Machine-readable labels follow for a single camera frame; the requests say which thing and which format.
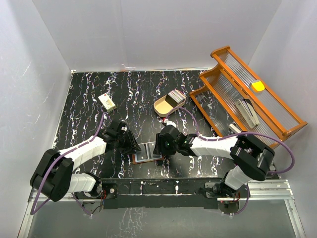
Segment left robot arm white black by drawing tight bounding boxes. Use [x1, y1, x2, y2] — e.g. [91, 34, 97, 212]
[30, 120, 141, 202]

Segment large grey black stapler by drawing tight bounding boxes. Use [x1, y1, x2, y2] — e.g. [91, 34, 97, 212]
[235, 99, 260, 128]

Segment white staples box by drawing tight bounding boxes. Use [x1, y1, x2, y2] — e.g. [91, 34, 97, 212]
[98, 93, 116, 112]

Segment yellow sticky note block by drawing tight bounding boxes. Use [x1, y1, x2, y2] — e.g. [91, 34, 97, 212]
[250, 80, 265, 93]

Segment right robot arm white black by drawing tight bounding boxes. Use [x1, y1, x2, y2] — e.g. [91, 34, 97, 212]
[153, 124, 275, 197]

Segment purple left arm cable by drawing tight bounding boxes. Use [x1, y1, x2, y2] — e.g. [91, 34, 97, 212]
[30, 112, 111, 216]

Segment black base rail with mounts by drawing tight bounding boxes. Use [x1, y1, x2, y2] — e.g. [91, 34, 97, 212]
[76, 178, 250, 209]

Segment small white stapler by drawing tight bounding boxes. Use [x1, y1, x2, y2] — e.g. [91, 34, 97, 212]
[229, 123, 241, 133]

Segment beige oval plastic tray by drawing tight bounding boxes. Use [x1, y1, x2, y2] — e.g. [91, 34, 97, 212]
[154, 95, 186, 118]

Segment orange leather card holder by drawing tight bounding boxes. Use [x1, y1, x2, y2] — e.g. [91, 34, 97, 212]
[132, 142, 164, 164]

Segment orange wooden tiered rack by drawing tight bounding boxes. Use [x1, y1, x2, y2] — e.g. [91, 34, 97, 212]
[190, 46, 307, 141]

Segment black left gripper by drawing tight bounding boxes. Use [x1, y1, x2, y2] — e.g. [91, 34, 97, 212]
[116, 130, 140, 155]

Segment aluminium frame profile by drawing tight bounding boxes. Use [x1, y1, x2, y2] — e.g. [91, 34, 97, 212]
[19, 179, 305, 238]

